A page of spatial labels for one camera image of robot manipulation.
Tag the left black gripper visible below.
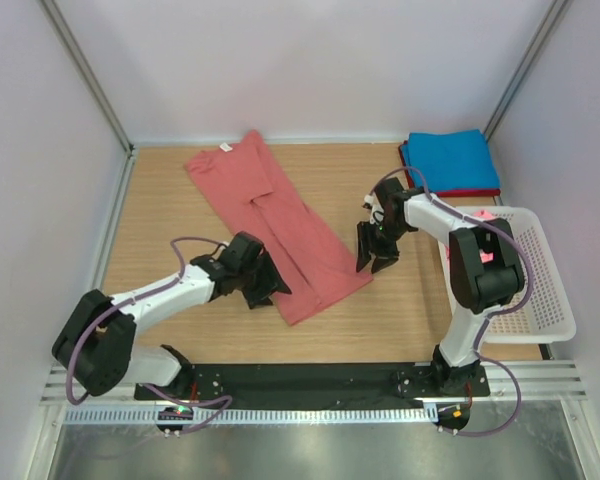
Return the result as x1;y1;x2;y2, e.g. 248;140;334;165
236;252;290;309

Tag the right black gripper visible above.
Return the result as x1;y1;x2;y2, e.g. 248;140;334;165
357;219;411;275

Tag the salmon pink t-shirt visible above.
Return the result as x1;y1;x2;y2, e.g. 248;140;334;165
185;130;372;325

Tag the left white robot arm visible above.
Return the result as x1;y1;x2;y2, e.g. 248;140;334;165
52;231;292;405

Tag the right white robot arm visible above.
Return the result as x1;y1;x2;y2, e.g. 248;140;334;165
356;177;525;396

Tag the folded red t-shirt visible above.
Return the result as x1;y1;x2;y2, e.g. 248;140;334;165
398;142;501;198

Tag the bright pink t-shirt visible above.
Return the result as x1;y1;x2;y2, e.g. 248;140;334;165
445;209;495;264

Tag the folded blue t-shirt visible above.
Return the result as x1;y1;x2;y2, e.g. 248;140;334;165
403;129;500;196

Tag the white plastic basket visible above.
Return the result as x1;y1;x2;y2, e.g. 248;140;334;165
459;206;576;344

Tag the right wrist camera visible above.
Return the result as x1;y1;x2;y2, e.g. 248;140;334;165
363;193;384;225

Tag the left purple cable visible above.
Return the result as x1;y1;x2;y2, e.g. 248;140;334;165
67;236;235;436

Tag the purple cable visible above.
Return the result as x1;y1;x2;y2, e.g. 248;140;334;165
369;167;534;437
67;236;235;436

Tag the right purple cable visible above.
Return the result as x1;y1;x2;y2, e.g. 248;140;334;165
369;167;534;437

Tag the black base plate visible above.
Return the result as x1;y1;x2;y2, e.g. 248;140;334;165
133;362;491;402

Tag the white slotted cable duct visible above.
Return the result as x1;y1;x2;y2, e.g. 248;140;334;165
64;404;438;426

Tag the aluminium frame rail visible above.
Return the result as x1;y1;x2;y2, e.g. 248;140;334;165
39;360;586;406

